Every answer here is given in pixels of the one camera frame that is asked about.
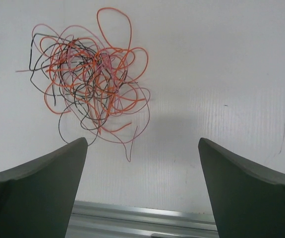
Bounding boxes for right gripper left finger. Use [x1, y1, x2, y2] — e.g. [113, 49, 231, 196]
[0, 137, 88, 238]

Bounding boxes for orange pink black wires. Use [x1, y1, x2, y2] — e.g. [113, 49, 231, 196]
[15, 6, 151, 163]

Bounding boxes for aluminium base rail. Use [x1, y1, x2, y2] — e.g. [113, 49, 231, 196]
[66, 201, 219, 238]

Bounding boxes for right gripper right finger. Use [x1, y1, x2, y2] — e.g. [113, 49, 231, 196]
[198, 138, 285, 238]

